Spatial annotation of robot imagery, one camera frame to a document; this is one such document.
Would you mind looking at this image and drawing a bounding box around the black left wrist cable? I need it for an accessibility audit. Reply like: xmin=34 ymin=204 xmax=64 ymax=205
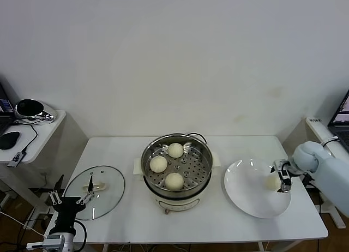
xmin=74 ymin=220 xmax=88 ymax=252

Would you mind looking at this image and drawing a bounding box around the white side desk with label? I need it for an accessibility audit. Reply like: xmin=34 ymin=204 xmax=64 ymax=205
xmin=282 ymin=117 xmax=349 ymax=230

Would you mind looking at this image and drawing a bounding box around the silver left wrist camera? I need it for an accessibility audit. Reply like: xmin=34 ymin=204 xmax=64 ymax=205
xmin=26 ymin=233 xmax=65 ymax=250

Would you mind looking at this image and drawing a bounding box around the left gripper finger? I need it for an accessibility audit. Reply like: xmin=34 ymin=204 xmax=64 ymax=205
xmin=47 ymin=174 xmax=65 ymax=206
xmin=76 ymin=173 xmax=95 ymax=205

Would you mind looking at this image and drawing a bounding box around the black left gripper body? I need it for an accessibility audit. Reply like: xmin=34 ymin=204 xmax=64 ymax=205
xmin=50 ymin=197 xmax=87 ymax=233

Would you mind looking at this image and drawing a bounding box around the large white plate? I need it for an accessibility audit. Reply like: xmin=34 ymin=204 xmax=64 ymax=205
xmin=224 ymin=159 xmax=292 ymax=219

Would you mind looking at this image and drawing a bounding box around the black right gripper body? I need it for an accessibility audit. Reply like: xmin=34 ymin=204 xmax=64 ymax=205
xmin=279 ymin=161 xmax=297 ymax=182

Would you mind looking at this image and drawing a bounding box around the black laptop beside mouse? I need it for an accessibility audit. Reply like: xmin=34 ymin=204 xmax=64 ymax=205
xmin=0 ymin=74 xmax=20 ymax=137

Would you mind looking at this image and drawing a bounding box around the black computer mouse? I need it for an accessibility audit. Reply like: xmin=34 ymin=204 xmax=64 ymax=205
xmin=0 ymin=131 xmax=21 ymax=151

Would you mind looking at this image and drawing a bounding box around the white steamed baozi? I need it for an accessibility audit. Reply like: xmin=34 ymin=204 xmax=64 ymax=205
xmin=264 ymin=175 xmax=281 ymax=191
xmin=167 ymin=142 xmax=184 ymax=158
xmin=149 ymin=155 xmax=168 ymax=173
xmin=165 ymin=172 xmax=185 ymax=191

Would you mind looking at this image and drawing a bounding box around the black laptop beside label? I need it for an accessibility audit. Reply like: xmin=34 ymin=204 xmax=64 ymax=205
xmin=328 ymin=89 xmax=349 ymax=152

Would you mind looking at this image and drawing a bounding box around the perforated steel steamer basket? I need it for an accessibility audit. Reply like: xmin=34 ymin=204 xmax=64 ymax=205
xmin=141 ymin=133 xmax=213 ymax=191

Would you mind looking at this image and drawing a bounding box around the white side desk with mouse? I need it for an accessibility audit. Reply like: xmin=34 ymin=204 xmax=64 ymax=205
xmin=0 ymin=109 xmax=88 ymax=217

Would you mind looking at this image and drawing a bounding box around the round glass pot lid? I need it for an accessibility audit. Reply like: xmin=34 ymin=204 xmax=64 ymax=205
xmin=63 ymin=165 xmax=126 ymax=220

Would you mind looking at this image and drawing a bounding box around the white floor cable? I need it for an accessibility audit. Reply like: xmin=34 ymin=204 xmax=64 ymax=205
xmin=0 ymin=209 xmax=46 ymax=239

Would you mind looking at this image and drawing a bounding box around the white laptop charger cable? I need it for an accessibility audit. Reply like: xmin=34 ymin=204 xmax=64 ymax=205
xmin=321 ymin=136 xmax=340 ymax=148

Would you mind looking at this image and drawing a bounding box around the white work table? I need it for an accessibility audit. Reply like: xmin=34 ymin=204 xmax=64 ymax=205
xmin=43 ymin=136 xmax=329 ymax=252

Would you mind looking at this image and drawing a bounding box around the black cooker power cable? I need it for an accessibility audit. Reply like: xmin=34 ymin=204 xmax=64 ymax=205
xmin=188 ymin=133 xmax=207 ymax=144

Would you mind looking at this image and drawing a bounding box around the black usb hub cable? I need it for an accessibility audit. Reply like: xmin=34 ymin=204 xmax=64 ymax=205
xmin=12 ymin=120 xmax=38 ymax=154

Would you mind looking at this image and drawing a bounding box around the cream electric cooker base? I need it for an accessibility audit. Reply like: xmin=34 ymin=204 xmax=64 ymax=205
xmin=133 ymin=151 xmax=222 ymax=216

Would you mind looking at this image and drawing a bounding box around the chrome rounded headset device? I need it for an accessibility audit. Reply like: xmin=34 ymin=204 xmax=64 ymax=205
xmin=13 ymin=98 xmax=57 ymax=126

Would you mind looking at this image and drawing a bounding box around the small grey usb hub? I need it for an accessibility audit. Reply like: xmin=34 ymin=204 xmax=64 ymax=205
xmin=7 ymin=151 xmax=28 ymax=168

